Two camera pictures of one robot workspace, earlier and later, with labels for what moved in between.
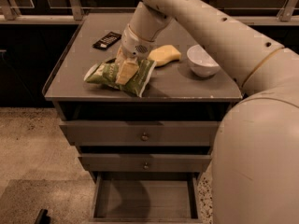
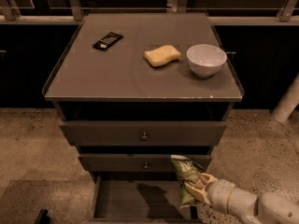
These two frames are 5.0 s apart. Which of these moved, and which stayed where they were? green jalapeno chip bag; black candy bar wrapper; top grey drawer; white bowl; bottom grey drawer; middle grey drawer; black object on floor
Moved: green jalapeno chip bag
Stayed: black object on floor; middle grey drawer; white bowl; black candy bar wrapper; bottom grey drawer; top grey drawer
